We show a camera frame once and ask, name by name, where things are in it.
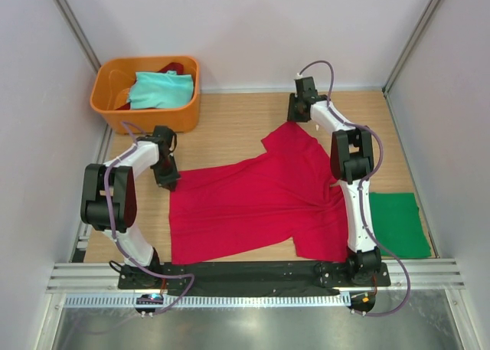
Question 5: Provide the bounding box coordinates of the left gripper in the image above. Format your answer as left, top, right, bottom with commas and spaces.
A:
152, 154, 181, 191

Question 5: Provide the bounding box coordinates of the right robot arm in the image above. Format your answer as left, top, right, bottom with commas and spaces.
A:
287, 93, 382, 286

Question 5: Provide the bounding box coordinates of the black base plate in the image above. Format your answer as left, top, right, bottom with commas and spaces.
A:
109, 260, 390, 297

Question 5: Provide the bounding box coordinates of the slotted cable duct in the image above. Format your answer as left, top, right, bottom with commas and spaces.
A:
64, 292, 351, 309

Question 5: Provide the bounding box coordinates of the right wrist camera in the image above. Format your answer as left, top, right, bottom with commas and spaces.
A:
295, 75, 318, 100

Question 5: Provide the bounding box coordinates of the dark red garment in bin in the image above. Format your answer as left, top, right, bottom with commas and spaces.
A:
159, 62, 184, 75

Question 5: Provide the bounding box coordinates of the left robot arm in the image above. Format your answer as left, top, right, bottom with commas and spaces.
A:
80, 136, 180, 289

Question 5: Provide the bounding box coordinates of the red t-shirt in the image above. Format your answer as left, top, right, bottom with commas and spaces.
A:
169, 122, 348, 264

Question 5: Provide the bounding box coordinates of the folded green t-shirt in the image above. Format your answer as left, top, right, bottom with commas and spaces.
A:
370, 192, 431, 259

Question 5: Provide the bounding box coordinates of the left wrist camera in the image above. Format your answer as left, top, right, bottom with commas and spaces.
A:
152, 126, 177, 153

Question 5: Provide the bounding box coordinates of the aluminium frame rail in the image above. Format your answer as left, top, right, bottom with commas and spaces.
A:
47, 257, 465, 293

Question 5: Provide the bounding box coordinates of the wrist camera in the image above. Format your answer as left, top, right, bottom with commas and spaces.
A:
295, 75, 318, 100
152, 126, 177, 153

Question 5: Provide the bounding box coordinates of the teal t-shirt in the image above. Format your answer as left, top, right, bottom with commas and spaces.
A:
128, 70, 194, 110

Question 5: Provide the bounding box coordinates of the orange garment in bin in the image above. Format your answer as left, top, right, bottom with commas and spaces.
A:
114, 87, 130, 110

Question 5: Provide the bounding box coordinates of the orange plastic bin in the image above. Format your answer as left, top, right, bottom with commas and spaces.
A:
90, 55, 201, 134

